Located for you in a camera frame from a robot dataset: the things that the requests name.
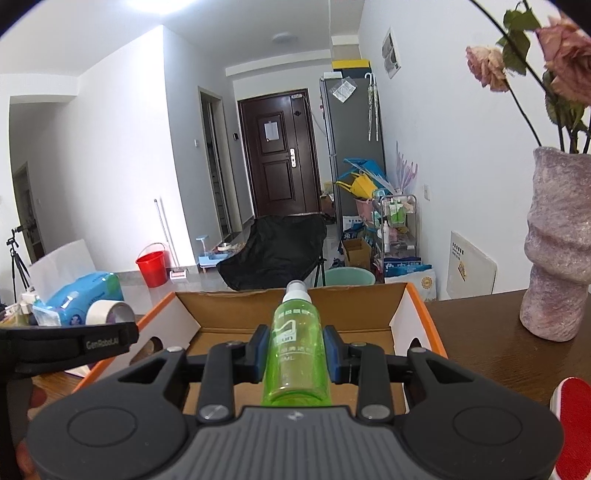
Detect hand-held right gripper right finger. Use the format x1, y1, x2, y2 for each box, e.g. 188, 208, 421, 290
323, 325, 472, 423

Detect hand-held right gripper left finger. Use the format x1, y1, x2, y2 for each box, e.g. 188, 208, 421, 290
115, 325, 269, 424

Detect green spray bottle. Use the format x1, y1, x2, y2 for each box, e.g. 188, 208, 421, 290
261, 280, 333, 408

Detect orange-edged cardboard box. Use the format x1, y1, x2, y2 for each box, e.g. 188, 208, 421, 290
74, 282, 450, 416

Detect white tape roll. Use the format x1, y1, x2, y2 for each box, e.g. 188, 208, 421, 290
85, 300, 137, 326

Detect red and white lint brush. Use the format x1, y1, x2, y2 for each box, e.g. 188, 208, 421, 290
549, 377, 591, 480

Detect blue tissue pack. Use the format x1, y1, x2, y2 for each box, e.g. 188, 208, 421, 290
28, 239, 125, 326

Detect green plastic basin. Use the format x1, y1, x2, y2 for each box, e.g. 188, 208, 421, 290
323, 267, 376, 288

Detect black folding chair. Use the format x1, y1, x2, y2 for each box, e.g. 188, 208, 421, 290
217, 213, 328, 291

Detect small brown cardboard box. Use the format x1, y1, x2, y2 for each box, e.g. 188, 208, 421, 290
342, 237, 372, 271

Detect blue pet feeder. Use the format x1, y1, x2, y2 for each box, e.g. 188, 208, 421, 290
195, 235, 232, 268

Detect white bag with gold seal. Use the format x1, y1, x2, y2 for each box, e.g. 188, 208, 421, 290
385, 272, 437, 301

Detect blue white printed bag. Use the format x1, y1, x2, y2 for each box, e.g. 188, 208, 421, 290
342, 216, 368, 241
383, 258, 435, 278

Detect red bucket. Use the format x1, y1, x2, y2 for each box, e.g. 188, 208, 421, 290
135, 243, 168, 288

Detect metal rack cart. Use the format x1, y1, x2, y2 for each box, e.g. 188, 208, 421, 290
372, 194, 419, 273

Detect white flat mop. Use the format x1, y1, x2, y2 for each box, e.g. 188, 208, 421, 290
154, 198, 188, 280

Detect dark brown entrance door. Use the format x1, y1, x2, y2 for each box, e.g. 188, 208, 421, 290
238, 89, 321, 220

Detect white calendar board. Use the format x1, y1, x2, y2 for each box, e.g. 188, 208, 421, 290
447, 231, 498, 301

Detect blue plastic folding rack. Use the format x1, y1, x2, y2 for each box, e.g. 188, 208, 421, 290
344, 158, 386, 185

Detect grey interior door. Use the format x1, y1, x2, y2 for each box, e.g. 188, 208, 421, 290
199, 87, 234, 238

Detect purple clothes hangers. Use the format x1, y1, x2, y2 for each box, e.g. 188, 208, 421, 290
394, 141, 419, 195

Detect grey refrigerator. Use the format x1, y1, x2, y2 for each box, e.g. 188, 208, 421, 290
318, 71, 386, 232

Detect clear folded umbrella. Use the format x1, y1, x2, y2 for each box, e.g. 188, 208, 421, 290
365, 72, 380, 143

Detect textured pink vase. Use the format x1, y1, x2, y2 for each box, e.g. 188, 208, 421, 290
519, 147, 591, 342

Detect clear plastic document bag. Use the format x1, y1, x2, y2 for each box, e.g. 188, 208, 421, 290
331, 78, 357, 103

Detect bunch of dried pink roses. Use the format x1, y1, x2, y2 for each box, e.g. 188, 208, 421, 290
465, 0, 591, 155

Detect black camera tripod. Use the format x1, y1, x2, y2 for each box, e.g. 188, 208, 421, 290
6, 226, 31, 305

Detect white wall panel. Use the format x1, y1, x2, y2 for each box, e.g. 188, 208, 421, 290
382, 28, 402, 77

